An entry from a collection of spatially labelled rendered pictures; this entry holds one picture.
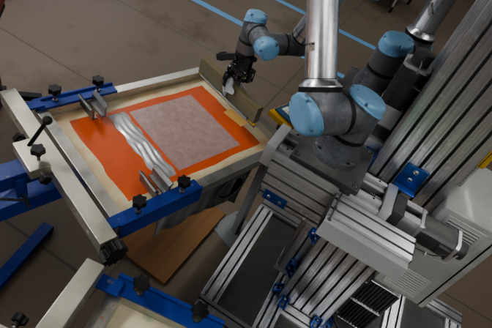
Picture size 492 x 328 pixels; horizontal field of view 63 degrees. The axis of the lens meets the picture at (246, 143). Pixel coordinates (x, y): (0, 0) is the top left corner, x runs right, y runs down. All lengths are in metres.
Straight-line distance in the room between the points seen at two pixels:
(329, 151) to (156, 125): 0.71
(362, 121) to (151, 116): 0.85
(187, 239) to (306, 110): 1.53
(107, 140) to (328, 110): 0.82
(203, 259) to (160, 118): 1.03
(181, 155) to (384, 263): 0.77
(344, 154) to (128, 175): 0.71
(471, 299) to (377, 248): 1.97
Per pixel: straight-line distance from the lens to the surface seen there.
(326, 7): 1.09
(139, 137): 1.54
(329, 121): 1.06
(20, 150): 1.32
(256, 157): 1.55
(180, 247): 2.38
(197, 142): 1.57
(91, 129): 1.56
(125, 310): 1.17
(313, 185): 1.30
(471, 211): 1.49
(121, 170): 1.43
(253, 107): 1.53
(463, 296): 3.14
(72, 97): 1.62
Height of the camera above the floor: 2.02
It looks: 41 degrees down
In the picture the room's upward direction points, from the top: 21 degrees clockwise
